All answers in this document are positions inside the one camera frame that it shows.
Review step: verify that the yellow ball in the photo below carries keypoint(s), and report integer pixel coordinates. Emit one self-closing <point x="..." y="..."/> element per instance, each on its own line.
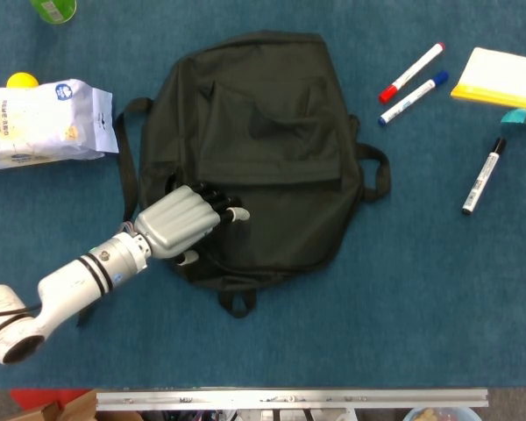
<point x="22" y="80"/>

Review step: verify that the light blue snack bowl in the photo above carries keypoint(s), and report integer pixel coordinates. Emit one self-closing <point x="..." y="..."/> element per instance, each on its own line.
<point x="440" y="414"/>

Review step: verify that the white yellow Lexicon book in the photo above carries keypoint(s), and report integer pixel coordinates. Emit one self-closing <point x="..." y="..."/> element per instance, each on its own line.
<point x="499" y="79"/>

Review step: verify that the white marker blue cap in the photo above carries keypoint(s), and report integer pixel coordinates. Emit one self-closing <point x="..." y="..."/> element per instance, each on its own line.
<point x="414" y="97"/>

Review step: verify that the white marker red cap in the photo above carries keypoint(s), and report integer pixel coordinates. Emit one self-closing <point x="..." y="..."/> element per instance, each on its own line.
<point x="414" y="70"/>

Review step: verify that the green can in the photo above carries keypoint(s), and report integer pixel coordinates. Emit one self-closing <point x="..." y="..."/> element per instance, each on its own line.
<point x="52" y="9"/>

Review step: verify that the teal snack packet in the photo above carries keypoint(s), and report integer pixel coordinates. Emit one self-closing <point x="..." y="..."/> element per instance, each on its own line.
<point x="519" y="117"/>

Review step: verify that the white marker black cap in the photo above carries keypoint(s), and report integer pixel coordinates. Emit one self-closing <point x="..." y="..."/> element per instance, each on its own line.
<point x="484" y="175"/>

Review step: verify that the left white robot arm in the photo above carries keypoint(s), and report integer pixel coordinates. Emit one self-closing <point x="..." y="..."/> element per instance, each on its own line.
<point x="70" y="285"/>

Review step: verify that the aluminium profile rail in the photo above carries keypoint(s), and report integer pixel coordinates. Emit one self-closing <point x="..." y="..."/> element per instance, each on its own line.
<point x="289" y="398"/>

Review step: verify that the black fabric backpack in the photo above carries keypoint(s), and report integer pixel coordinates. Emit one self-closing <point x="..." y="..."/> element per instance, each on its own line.
<point x="280" y="144"/>

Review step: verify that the white wipes package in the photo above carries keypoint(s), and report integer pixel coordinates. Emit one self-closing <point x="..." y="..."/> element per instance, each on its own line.
<point x="39" y="123"/>

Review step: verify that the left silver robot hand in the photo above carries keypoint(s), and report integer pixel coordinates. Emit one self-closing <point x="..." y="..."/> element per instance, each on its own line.
<point x="175" y="219"/>

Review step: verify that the red plastic object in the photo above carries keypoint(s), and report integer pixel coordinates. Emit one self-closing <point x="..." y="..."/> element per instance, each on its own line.
<point x="39" y="394"/>

